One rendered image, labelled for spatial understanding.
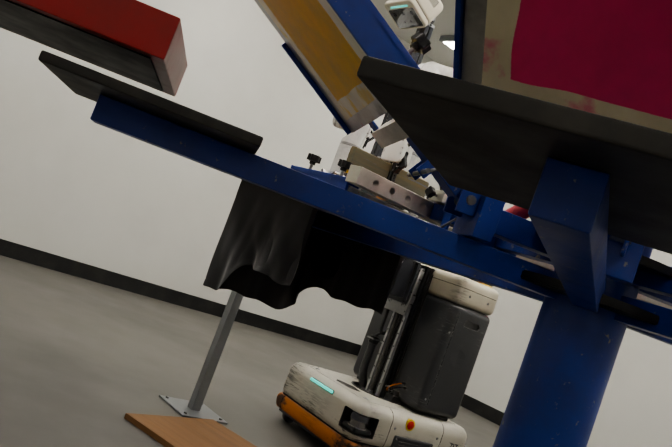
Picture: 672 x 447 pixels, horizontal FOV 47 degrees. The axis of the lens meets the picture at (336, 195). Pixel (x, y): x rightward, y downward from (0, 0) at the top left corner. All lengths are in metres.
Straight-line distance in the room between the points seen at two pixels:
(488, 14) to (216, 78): 5.14
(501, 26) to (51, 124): 4.81
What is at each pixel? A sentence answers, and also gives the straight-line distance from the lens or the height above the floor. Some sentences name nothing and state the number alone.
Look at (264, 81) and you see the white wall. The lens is 6.55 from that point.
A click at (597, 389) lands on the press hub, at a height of 0.70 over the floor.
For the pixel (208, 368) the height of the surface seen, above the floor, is 0.18.
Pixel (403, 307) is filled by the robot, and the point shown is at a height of 0.69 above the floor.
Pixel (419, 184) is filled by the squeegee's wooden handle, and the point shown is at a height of 1.12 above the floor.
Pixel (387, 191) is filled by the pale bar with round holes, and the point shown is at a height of 1.01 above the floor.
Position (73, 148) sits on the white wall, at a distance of 5.90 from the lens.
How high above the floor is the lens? 0.76
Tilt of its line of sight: 5 degrees up
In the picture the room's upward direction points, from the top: 21 degrees clockwise
